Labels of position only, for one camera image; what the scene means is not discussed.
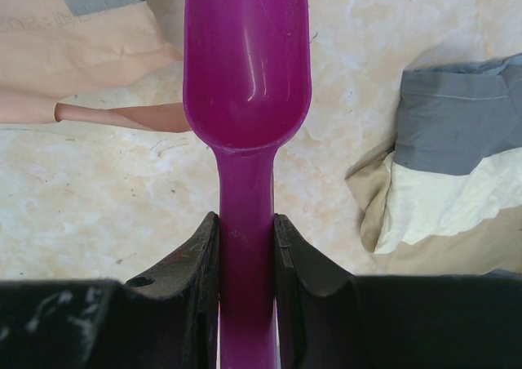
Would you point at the beige cat litter bag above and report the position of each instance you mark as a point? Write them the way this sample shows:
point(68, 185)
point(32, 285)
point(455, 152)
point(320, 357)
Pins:
point(52, 50)

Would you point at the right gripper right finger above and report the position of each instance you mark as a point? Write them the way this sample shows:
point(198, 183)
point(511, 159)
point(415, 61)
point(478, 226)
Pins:
point(313, 325)

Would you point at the purple plastic scoop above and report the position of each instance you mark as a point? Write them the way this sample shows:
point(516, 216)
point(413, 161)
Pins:
point(247, 90)

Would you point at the grey beige folded cloth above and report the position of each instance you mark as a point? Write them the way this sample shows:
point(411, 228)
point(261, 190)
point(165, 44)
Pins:
point(446, 198)

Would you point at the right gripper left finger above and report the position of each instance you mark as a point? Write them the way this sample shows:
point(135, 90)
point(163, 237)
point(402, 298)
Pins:
point(177, 319)

